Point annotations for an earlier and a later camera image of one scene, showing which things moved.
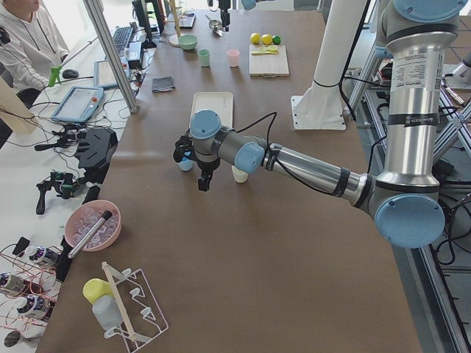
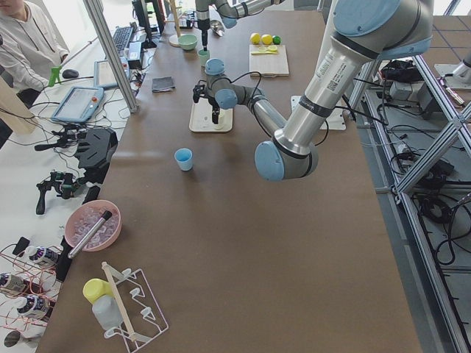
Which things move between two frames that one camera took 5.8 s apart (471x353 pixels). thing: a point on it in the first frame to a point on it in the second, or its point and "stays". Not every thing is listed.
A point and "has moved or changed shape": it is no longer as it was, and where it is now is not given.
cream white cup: (239, 176) has moved or changed shape
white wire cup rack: (143, 317) stays
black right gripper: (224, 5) to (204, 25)
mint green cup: (204, 57) stays
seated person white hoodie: (35, 47) stays
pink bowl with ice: (84, 215) stays
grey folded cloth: (162, 84) stays
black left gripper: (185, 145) to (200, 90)
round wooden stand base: (174, 40) stays
